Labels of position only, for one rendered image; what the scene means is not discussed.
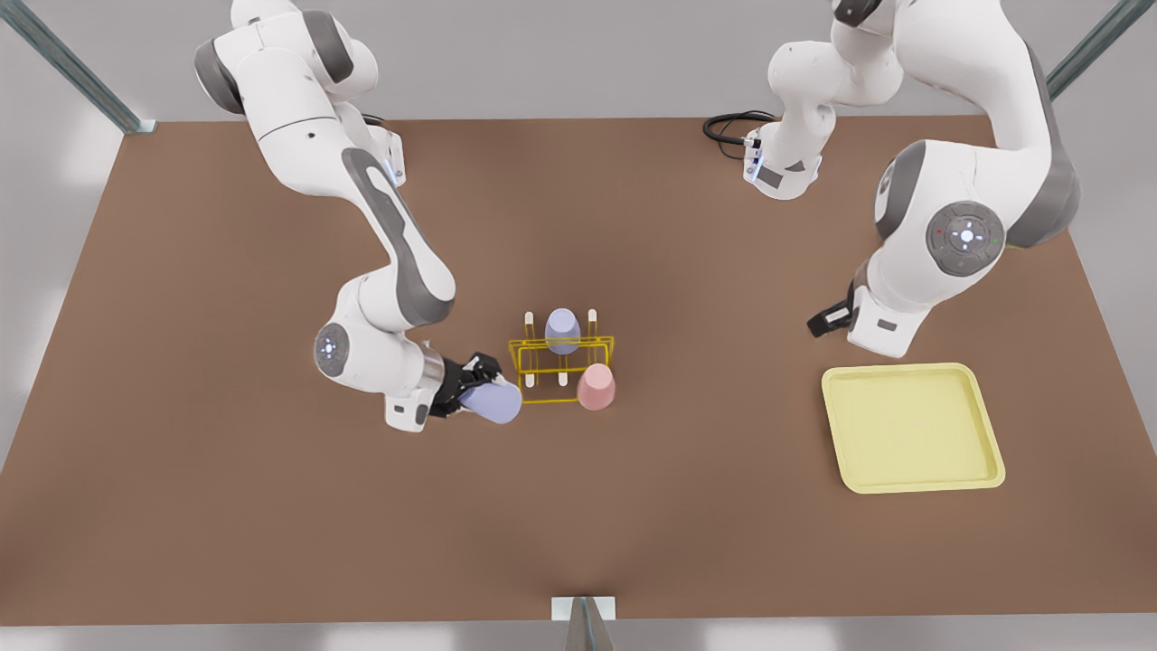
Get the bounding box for lavender cup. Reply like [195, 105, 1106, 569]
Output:
[544, 308, 581, 355]
[457, 380, 523, 425]

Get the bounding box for silver frame post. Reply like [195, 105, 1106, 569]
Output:
[0, 0, 156, 136]
[1046, 0, 1157, 100]
[551, 596, 616, 651]

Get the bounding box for yellow wire cup rack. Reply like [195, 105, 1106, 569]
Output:
[508, 309, 616, 405]

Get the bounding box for yellow square tray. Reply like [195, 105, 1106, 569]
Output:
[821, 363, 1006, 495]

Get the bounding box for pink cup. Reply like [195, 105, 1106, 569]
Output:
[578, 363, 616, 411]

